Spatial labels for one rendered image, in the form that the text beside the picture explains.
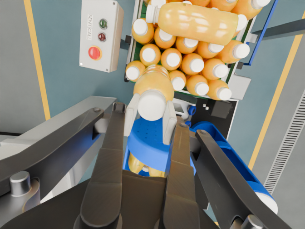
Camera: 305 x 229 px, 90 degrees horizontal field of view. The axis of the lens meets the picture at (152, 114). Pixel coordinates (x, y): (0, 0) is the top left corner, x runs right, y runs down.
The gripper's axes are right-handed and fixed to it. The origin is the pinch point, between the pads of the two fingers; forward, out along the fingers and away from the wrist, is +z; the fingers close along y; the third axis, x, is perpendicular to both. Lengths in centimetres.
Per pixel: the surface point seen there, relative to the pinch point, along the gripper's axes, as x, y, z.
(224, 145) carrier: -42, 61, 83
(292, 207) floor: -144, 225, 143
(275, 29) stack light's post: 27, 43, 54
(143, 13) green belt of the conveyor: 22, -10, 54
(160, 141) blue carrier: -18.0, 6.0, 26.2
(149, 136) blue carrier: -18.0, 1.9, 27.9
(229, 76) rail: 6, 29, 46
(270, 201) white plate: -46, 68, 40
